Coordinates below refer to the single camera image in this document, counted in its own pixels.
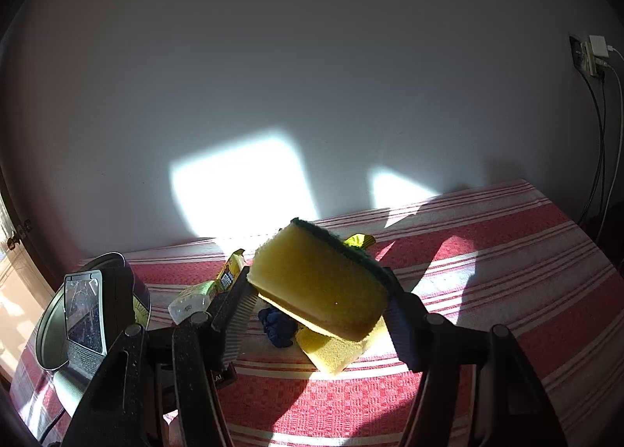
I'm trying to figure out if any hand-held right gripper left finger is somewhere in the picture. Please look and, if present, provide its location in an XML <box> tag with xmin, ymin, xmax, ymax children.
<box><xmin>63</xmin><ymin>266</ymin><xmax>259</xmax><ymax>447</ymax></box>

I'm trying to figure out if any dark blue cloth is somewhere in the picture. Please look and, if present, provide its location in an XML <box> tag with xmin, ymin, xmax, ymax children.
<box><xmin>257</xmin><ymin>307</ymin><xmax>299</xmax><ymax>349</ymax></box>

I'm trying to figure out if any yellow snack packet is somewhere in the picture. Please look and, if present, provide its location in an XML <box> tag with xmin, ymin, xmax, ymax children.
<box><xmin>216</xmin><ymin>249</ymin><xmax>248</xmax><ymax>293</ymax></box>

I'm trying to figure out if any white cable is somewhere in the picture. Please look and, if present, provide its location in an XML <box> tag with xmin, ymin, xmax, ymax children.
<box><xmin>596</xmin><ymin>45</ymin><xmax>624</xmax><ymax>246</ymax></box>

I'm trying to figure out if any green and white tissue packet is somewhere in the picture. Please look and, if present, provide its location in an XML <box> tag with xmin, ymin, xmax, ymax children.
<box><xmin>168</xmin><ymin>280</ymin><xmax>218</xmax><ymax>324</ymax></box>

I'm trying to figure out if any black cable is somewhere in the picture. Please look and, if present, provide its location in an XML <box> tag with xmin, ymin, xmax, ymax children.
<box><xmin>587</xmin><ymin>76</ymin><xmax>608</xmax><ymax>219</ymax></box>
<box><xmin>576</xmin><ymin>74</ymin><xmax>601</xmax><ymax>231</ymax></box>

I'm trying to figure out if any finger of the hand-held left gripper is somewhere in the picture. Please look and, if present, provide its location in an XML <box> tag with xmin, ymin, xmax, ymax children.
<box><xmin>211</xmin><ymin>363</ymin><xmax>239</xmax><ymax>389</ymax></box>

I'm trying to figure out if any round metal tin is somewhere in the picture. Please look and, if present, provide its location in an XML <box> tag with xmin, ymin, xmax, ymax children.
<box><xmin>35</xmin><ymin>252</ymin><xmax>153</xmax><ymax>373</ymax></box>

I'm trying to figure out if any white charger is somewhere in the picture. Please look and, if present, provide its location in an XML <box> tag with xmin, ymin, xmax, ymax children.
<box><xmin>588</xmin><ymin>35</ymin><xmax>611</xmax><ymax>60</ymax></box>

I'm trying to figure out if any yellow-green crumpled wrapper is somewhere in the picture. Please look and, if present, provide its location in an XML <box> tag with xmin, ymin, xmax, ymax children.
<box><xmin>342</xmin><ymin>233</ymin><xmax>376</xmax><ymax>254</ymax></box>

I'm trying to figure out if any yellow sponge with green scrubber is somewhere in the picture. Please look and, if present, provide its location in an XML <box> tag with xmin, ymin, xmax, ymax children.
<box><xmin>246</xmin><ymin>218</ymin><xmax>397</xmax><ymax>343</ymax></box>
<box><xmin>296</xmin><ymin>319</ymin><xmax>387</xmax><ymax>376</ymax></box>

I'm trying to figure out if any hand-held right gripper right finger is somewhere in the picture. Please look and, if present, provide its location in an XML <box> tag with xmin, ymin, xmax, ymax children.
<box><xmin>385</xmin><ymin>269</ymin><xmax>569</xmax><ymax>447</ymax></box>

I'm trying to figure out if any metal latch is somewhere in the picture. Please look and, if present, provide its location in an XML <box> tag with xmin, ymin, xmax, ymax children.
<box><xmin>7</xmin><ymin>218</ymin><xmax>31</xmax><ymax>249</ymax></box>

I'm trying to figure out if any red striped blanket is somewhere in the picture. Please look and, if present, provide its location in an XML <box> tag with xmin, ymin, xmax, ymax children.
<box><xmin>10</xmin><ymin>179</ymin><xmax>624</xmax><ymax>447</ymax></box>

